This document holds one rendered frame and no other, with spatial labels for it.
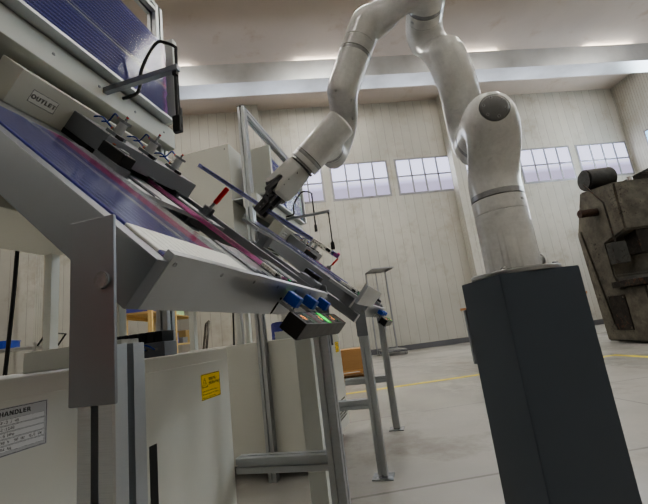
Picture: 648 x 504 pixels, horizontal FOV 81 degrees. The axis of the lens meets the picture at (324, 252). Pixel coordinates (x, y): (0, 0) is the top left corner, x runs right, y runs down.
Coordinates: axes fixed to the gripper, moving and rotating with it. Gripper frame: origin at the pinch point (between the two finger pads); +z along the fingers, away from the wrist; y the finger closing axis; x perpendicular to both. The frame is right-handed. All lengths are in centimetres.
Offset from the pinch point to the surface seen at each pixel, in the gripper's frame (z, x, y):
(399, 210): -157, -172, -822
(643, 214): -293, 152, -466
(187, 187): 12.1, -25.7, -3.1
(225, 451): 54, 37, -5
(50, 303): 72, -38, -6
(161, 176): 12.9, -25.6, 8.1
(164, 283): 9, 28, 57
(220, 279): 7, 28, 47
